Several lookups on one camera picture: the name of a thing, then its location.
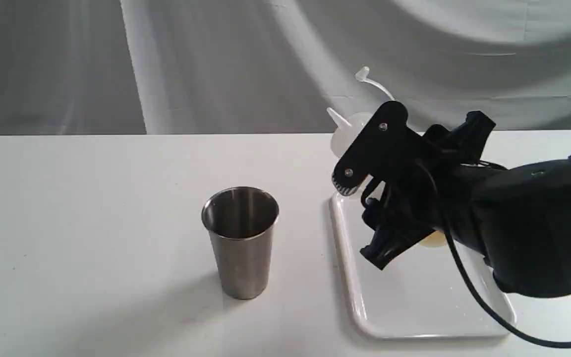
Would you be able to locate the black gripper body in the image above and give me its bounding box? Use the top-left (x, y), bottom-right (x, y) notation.
top-left (360, 111), bottom-right (496, 248)

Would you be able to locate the translucent squeeze bottle amber liquid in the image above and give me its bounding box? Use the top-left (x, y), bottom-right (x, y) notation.
top-left (327, 66), bottom-right (447, 247)

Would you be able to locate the stainless steel cup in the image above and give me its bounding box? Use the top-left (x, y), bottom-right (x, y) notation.
top-left (200, 186), bottom-right (280, 300)

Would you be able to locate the white plastic tray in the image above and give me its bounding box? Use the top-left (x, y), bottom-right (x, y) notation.
top-left (329, 193), bottom-right (508, 340)

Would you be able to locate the grey fabric backdrop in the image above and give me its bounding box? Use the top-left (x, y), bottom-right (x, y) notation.
top-left (0, 0), bottom-right (571, 135)

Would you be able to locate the black cable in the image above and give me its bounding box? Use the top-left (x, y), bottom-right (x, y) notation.
top-left (414, 159), bottom-right (571, 349)

